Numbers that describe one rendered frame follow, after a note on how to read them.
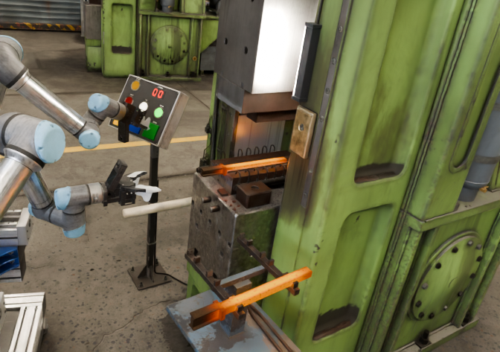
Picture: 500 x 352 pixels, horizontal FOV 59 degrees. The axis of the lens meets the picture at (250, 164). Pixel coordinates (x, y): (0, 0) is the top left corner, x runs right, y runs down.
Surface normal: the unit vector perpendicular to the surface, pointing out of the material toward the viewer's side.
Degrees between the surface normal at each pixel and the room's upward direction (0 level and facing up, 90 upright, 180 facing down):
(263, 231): 90
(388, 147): 89
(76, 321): 0
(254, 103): 90
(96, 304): 0
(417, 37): 89
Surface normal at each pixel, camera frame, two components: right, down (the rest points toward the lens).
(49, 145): 0.96, 0.16
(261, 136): 0.52, 0.43
